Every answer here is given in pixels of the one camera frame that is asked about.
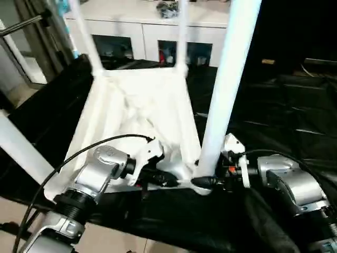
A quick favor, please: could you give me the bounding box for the white plastic table top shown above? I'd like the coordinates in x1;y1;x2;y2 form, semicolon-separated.
43;65;213;200

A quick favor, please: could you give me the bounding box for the black plastic mat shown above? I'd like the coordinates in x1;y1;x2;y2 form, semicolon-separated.
0;52;337;253

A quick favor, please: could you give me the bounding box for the grey flat bar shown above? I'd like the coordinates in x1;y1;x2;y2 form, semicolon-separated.
304;58;337;64

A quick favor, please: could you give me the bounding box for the white sideboard cabinet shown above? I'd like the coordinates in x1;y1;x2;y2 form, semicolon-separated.
63;0;232;68

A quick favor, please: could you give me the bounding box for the clear bag of dark items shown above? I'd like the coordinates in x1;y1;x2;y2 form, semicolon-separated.
156;1;181;19

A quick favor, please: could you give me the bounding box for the grey brown curtain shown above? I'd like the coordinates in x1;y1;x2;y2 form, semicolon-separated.
18;0;74;80

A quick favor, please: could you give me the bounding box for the white round pipe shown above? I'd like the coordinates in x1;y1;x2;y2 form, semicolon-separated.
2;34;47;84

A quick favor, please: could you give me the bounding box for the grey metal pole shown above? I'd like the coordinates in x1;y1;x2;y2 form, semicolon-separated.
0;9;52;36

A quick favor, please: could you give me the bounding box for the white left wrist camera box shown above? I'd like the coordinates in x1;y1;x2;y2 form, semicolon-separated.
126;137;165;187

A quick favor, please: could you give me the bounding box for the black left camera cable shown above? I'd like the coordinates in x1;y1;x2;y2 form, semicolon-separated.
14;134;156;253

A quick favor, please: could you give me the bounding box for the black metal stand frame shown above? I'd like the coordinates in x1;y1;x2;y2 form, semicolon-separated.
0;222;19;232

